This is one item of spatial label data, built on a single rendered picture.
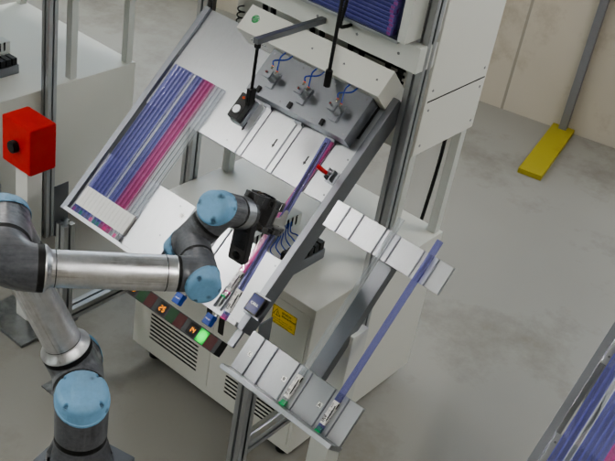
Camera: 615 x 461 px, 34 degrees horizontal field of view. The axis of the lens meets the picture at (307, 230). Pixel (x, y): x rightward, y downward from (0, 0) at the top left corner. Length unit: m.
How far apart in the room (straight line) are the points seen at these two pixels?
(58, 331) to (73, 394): 0.14
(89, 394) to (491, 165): 3.22
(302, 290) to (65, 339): 0.83
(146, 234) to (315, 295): 0.50
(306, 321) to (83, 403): 0.83
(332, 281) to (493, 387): 0.99
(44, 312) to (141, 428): 1.11
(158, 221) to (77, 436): 0.73
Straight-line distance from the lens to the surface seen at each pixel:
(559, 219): 4.81
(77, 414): 2.23
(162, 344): 3.37
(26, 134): 3.19
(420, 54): 2.54
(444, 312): 3.98
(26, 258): 2.01
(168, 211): 2.76
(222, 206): 2.11
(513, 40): 5.58
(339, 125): 2.59
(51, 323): 2.26
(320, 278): 2.93
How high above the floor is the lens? 2.32
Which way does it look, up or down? 33 degrees down
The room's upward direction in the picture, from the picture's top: 11 degrees clockwise
